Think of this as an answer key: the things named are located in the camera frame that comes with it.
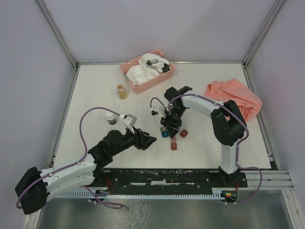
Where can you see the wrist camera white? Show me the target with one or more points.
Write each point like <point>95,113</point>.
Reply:
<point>128,120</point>
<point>154,110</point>

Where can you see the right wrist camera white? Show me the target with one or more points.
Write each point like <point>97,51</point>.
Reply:
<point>154,110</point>

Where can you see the white cable duct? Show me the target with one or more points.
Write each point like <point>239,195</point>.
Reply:
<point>82,193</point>

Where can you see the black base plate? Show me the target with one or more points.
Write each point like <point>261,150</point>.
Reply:
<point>166,181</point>

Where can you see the red pill box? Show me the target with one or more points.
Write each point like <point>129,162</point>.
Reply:
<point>184,133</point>
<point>173,145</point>

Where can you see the glass pill bottle yellow pills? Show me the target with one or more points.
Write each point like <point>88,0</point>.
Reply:
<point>121,92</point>

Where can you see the white bottle cap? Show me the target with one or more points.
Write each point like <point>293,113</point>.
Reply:
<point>110,117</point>

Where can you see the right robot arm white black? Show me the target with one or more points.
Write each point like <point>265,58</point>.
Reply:
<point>229,126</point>

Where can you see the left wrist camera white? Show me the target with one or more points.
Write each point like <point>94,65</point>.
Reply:
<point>128,120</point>

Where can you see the pink shirt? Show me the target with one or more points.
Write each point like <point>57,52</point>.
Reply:
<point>248,102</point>

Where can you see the white cloth in basket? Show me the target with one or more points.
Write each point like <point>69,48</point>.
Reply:
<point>149,67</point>

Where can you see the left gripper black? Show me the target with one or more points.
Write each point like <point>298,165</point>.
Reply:
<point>137,137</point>

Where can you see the grey pill box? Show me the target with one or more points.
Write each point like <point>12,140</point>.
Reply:
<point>162,129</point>

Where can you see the teal pill box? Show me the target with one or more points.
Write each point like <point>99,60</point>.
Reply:
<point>165,134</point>

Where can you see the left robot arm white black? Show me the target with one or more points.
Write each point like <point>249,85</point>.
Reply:
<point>37,187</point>

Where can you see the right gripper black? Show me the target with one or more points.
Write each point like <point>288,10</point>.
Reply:
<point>172,126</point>

